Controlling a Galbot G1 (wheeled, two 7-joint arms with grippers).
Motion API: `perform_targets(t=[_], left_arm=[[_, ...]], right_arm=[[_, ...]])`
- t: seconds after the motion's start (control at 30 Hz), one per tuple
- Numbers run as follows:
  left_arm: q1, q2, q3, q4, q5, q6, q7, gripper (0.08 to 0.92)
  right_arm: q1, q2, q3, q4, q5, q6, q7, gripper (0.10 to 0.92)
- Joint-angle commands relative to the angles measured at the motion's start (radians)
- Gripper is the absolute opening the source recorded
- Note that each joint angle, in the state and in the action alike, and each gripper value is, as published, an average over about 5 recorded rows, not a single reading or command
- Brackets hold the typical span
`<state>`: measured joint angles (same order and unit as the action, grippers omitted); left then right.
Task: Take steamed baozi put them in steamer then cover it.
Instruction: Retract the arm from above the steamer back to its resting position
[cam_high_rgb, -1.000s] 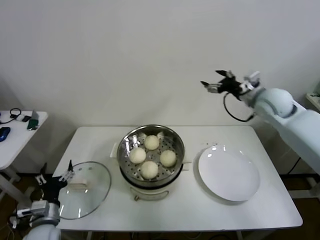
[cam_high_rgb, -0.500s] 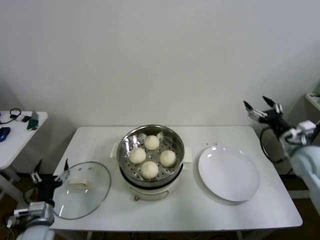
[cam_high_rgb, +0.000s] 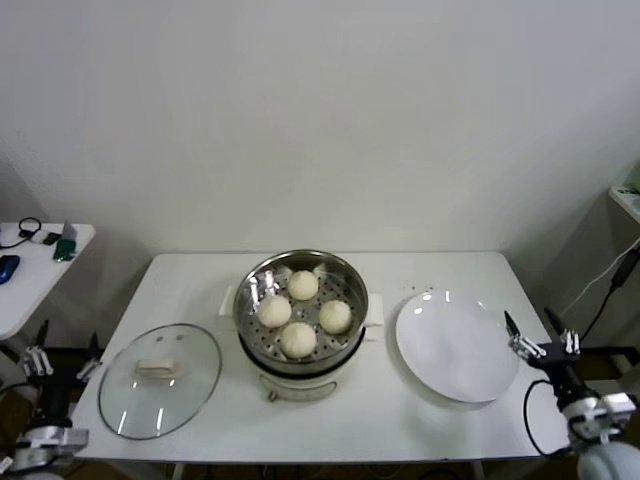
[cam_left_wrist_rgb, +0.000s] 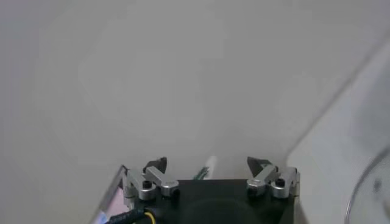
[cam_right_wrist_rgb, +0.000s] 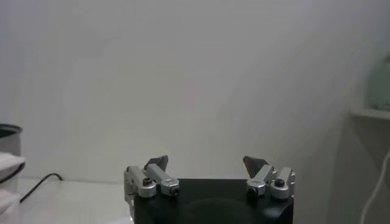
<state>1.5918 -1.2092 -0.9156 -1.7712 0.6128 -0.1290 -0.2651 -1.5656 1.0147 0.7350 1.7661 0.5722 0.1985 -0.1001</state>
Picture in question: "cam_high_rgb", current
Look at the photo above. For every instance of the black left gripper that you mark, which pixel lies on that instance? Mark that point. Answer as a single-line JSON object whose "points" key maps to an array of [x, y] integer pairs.
{"points": [[57, 392]]}

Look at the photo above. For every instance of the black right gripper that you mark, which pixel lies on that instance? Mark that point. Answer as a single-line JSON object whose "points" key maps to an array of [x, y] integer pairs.
{"points": [[557, 362]]}

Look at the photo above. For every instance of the glass pot lid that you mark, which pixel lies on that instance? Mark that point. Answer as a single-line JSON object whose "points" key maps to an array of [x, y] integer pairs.
{"points": [[190, 350]]}

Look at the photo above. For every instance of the white steamed baozi bun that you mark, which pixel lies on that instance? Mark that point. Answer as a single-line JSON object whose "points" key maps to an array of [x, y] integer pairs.
{"points": [[275, 311], [302, 285], [298, 340], [335, 316]]}

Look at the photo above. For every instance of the stainless steel steamer basket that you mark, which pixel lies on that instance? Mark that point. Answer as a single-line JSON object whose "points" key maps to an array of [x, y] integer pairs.
{"points": [[350, 287]]}

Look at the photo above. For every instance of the white side table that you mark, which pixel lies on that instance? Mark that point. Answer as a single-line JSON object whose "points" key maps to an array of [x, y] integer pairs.
{"points": [[30, 300]]}

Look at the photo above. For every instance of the white round plate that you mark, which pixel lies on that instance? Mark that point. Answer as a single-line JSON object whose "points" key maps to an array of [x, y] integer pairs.
{"points": [[450, 350]]}

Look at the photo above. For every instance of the blue computer mouse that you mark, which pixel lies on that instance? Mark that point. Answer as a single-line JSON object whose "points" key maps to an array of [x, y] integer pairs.
{"points": [[7, 267]]}

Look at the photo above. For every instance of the green grey flat tool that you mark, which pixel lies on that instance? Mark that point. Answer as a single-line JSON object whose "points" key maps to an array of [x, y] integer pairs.
{"points": [[66, 247]]}

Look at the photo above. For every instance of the small black device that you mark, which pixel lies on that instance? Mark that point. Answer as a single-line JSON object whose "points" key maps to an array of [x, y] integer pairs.
{"points": [[51, 237]]}

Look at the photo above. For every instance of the small white device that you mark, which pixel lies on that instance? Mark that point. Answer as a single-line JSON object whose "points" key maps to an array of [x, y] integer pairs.
{"points": [[39, 236]]}

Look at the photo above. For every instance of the white table leg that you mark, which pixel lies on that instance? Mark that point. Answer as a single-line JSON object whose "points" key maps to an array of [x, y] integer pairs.
{"points": [[179, 472], [478, 472]]}

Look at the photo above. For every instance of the white shelf table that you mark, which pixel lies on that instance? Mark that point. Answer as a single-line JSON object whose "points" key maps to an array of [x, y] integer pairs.
{"points": [[627, 202]]}

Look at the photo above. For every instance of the green items on shelf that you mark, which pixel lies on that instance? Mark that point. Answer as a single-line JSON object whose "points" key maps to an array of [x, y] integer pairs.
{"points": [[630, 190]]}

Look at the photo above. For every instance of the pale green object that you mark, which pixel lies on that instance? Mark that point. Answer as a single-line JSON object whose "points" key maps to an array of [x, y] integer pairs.
{"points": [[635, 172]]}

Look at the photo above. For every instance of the white electric cooking pot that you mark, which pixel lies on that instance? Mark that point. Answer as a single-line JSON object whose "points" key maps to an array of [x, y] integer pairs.
{"points": [[300, 392]]}

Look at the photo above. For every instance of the black table base frame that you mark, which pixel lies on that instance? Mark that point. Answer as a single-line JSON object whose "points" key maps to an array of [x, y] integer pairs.
{"points": [[627, 365]]}

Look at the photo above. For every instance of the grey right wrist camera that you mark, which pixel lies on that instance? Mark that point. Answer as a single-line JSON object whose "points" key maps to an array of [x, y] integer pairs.
{"points": [[620, 403]]}

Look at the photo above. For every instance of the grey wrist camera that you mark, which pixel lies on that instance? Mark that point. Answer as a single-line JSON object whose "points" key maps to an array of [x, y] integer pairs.
{"points": [[620, 403], [7, 462]]}

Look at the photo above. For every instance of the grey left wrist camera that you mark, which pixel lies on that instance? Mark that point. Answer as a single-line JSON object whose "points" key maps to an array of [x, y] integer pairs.
{"points": [[7, 462]]}

